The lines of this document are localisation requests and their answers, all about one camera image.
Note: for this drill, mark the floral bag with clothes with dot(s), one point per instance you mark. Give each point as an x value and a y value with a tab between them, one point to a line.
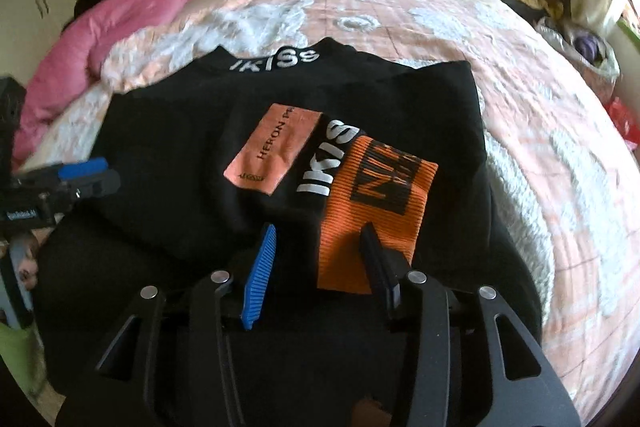
590	54

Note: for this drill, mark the pink white bedspread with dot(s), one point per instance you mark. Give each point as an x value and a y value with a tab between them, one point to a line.
567	185

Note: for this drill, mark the green sleeve left forearm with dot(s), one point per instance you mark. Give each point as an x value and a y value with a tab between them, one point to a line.
21	352

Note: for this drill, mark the pink quilt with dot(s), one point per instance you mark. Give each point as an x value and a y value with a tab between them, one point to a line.
74	63

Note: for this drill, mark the right hand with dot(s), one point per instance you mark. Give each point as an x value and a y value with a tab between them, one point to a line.
369	413

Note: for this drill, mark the red plastic bag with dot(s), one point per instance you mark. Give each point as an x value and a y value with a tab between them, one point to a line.
623	120

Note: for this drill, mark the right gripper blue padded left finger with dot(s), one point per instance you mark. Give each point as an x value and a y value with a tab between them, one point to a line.
258	279

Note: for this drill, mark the black sweater with orange cuffs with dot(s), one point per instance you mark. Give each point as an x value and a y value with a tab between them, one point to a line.
312	143

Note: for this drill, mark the left hand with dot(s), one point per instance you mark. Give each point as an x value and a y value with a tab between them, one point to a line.
22	252

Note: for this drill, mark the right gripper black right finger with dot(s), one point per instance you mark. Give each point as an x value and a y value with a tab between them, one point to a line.
385	268

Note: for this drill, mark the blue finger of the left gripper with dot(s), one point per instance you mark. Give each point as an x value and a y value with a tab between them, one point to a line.
82	169

